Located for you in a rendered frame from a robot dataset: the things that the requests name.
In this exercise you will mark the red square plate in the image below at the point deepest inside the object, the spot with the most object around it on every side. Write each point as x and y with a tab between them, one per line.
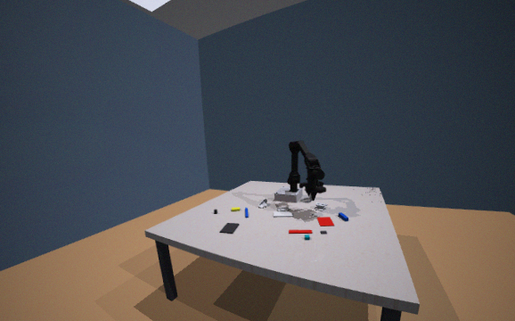
325	221

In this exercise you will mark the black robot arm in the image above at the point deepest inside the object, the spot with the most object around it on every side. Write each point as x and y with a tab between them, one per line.
311	162

